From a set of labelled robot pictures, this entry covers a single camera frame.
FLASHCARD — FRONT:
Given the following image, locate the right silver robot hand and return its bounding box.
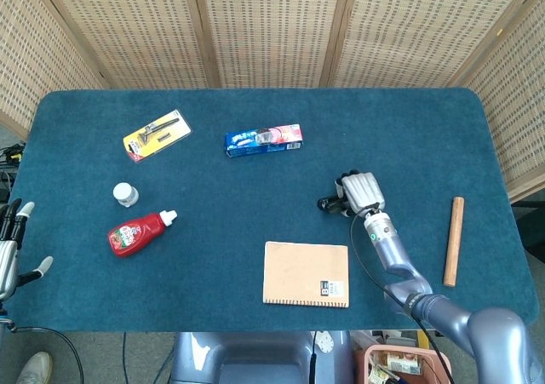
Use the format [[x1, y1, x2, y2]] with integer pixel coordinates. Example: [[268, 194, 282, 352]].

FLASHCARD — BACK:
[[333, 169, 387, 219]]

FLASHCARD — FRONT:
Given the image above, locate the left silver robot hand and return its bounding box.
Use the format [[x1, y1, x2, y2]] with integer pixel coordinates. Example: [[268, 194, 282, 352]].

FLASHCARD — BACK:
[[0, 198, 55, 302]]

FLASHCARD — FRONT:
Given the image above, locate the black stapler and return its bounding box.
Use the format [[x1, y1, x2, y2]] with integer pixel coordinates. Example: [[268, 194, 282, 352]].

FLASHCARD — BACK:
[[317, 194, 353, 217]]

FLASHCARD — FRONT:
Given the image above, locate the tan spiral notebook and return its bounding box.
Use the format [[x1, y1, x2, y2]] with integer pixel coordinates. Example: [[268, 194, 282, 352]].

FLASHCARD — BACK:
[[262, 241, 350, 309]]

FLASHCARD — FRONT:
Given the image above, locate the wooden rolling stick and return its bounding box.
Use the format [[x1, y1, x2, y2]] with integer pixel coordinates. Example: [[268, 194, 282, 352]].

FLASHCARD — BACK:
[[442, 196, 465, 288]]

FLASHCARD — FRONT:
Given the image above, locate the blue pink cookie box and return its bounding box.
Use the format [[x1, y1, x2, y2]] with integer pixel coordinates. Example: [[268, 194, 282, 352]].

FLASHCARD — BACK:
[[224, 123, 305, 158]]

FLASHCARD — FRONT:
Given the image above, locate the white shoe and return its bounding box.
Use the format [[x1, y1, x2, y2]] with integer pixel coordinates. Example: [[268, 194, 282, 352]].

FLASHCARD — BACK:
[[15, 351, 55, 384]]

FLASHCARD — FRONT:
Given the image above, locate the red ketchup squeeze bottle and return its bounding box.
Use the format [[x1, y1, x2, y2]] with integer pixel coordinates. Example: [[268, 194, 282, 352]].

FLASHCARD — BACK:
[[106, 209, 178, 259]]

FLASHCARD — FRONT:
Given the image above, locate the blue carpet table mat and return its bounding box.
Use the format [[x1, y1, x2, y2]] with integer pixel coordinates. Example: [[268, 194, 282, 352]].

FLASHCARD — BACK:
[[6, 87, 540, 333]]

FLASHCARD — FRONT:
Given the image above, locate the small white jar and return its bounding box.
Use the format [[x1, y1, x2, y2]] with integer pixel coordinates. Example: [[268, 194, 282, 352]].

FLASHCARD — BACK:
[[112, 181, 140, 209]]

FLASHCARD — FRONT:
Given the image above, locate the white perforated disc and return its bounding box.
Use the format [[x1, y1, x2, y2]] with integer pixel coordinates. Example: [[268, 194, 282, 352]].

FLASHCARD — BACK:
[[314, 331, 338, 354]]

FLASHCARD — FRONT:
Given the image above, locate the pink plastic basket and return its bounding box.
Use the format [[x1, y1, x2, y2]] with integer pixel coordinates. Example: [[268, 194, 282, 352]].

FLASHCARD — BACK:
[[353, 343, 455, 384]]

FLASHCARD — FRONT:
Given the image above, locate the small box in basket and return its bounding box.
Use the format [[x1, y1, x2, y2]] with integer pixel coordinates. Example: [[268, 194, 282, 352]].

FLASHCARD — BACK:
[[384, 352, 423, 375]]

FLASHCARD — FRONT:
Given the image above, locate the woven bamboo folding screen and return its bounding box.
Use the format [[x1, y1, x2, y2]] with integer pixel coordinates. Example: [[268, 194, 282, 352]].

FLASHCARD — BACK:
[[0, 0, 545, 202]]

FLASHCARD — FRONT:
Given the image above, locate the razor in yellow blister pack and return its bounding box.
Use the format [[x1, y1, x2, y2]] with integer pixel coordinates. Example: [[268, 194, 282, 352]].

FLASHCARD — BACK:
[[122, 109, 192, 164]]

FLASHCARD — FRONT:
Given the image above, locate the blue-grey robot torso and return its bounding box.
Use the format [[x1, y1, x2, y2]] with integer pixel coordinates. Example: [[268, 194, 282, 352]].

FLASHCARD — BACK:
[[169, 331, 354, 384]]

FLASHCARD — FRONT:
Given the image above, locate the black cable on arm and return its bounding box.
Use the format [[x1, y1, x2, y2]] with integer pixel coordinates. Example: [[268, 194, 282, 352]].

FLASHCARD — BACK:
[[349, 207, 453, 384]]

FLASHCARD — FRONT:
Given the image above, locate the black floor cable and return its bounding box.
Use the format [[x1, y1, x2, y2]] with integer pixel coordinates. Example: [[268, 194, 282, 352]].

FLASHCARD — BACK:
[[10, 324, 85, 384]]

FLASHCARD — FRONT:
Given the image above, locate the black yellow cable bundle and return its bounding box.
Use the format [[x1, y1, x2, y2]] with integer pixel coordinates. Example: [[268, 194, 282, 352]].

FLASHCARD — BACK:
[[0, 143, 26, 164]]

